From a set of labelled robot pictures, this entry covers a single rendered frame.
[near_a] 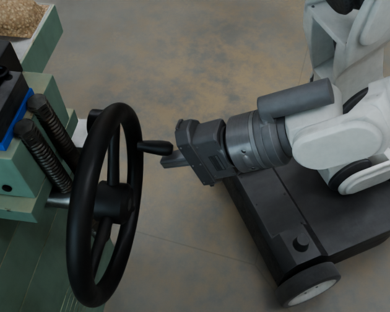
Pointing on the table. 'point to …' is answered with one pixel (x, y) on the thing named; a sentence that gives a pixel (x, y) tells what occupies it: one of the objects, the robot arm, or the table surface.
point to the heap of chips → (14, 17)
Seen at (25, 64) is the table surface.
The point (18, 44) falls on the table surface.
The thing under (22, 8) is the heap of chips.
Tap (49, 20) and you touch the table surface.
